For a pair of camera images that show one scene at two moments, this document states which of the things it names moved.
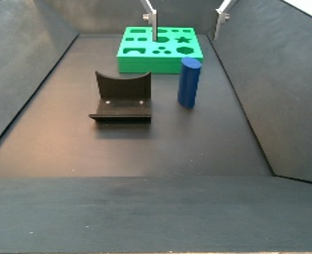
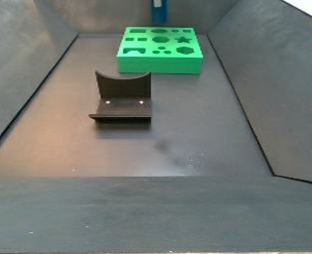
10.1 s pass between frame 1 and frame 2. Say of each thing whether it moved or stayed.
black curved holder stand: stayed
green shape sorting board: stayed
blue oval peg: moved
